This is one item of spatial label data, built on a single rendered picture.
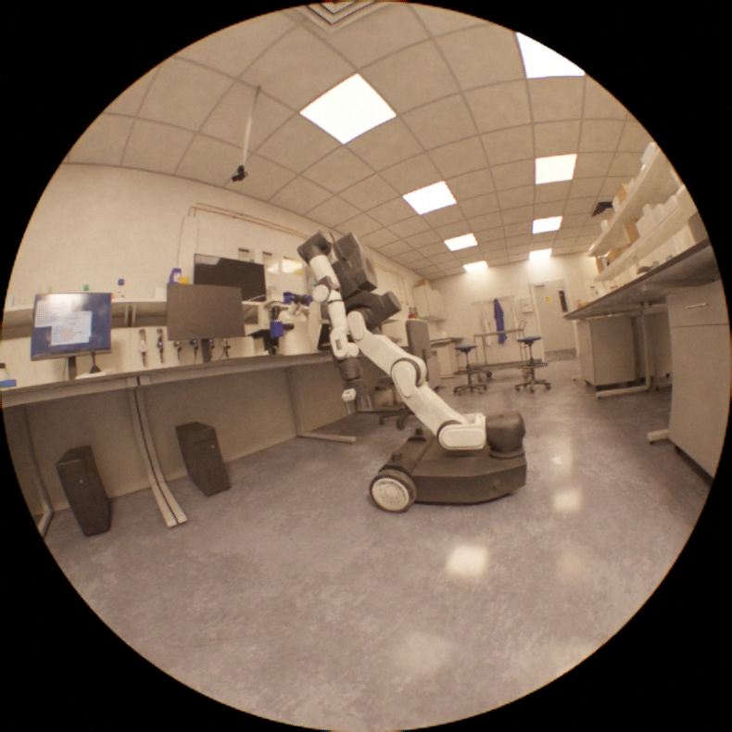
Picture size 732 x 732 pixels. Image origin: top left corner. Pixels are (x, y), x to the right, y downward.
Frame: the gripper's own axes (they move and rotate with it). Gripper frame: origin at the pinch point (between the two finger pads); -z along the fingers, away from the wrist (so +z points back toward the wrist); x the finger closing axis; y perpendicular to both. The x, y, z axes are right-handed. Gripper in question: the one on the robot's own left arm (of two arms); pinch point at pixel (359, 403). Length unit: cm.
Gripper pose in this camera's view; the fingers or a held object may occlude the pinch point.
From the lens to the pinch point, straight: 103.5
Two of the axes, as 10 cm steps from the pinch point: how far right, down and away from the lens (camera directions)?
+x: -9.0, 2.4, 3.6
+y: -3.6, 0.4, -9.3
